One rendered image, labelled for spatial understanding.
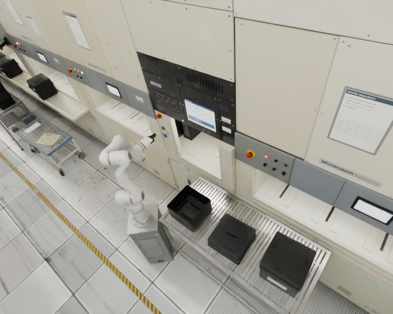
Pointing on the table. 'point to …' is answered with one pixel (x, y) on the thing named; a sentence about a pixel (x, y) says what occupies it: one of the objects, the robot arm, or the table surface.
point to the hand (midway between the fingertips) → (153, 135)
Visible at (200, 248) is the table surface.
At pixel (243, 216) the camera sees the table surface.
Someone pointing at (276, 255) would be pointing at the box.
